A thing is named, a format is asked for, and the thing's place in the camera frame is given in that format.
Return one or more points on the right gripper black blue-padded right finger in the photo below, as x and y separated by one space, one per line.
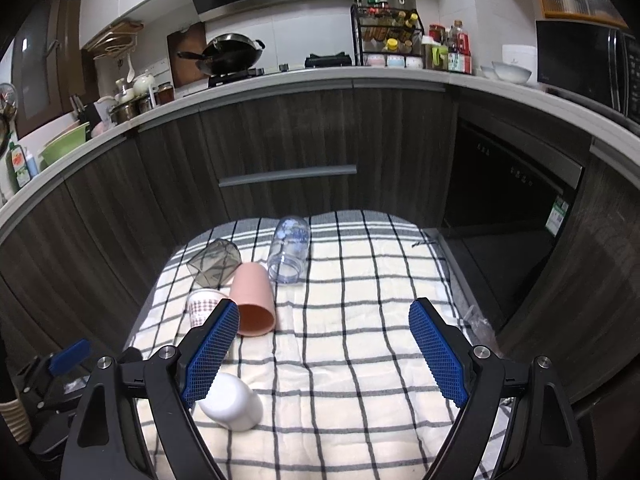
542 439

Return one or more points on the black wire spice rack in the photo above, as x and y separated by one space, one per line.
379 30

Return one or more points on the plain white cup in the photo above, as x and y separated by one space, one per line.
232 404

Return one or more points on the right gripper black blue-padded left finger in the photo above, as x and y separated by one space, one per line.
106 440

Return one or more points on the black wok pan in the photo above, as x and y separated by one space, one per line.
226 54

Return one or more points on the green dish soap bottle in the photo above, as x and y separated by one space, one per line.
19 165

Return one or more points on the white teapot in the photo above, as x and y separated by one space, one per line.
143 83

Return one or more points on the green bowl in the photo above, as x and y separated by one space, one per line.
64 143

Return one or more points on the blue black clamp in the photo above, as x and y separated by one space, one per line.
40 383

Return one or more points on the white red-patterned paper cup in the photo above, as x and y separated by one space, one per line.
201 303

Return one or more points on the grey transparent square cup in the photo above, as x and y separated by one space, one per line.
214 265

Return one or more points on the grey drawer handle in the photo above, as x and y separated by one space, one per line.
289 174

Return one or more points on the white black checkered cloth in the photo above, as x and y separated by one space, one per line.
345 391

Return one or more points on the white bowl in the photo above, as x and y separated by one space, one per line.
511 73

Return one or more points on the clear blue plastic bottle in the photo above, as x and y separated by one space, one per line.
289 250

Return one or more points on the black microwave oven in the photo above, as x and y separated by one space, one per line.
592 64

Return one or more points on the pink plastic cup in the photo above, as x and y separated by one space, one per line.
251 291

